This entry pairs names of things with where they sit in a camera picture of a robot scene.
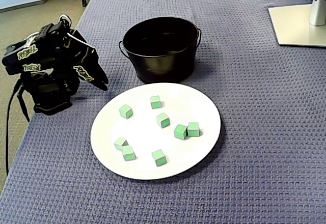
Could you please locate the white round plate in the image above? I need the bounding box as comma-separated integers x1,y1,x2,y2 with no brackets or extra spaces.
90,82,222,181

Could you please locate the black cable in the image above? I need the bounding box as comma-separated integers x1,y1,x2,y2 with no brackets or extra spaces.
5,77,25,177
16,88,31,122

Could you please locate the green cube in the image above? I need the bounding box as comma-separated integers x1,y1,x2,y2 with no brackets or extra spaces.
150,95,162,110
155,112,171,129
119,104,133,120
187,122,200,137
174,124,189,141
113,137,128,151
122,145,136,162
151,149,168,167

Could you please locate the silver monitor stand column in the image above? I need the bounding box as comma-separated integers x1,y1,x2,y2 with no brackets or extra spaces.
309,0,326,26

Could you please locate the blue waffle-weave mat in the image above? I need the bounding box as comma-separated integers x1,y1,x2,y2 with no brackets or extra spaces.
0,0,326,224

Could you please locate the white monitor stand base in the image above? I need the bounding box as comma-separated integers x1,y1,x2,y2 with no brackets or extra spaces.
268,4,326,48

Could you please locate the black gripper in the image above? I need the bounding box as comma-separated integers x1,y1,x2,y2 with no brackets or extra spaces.
61,29,110,91

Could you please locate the black metal bucket container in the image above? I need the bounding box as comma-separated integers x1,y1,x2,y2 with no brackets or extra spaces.
118,17,202,84

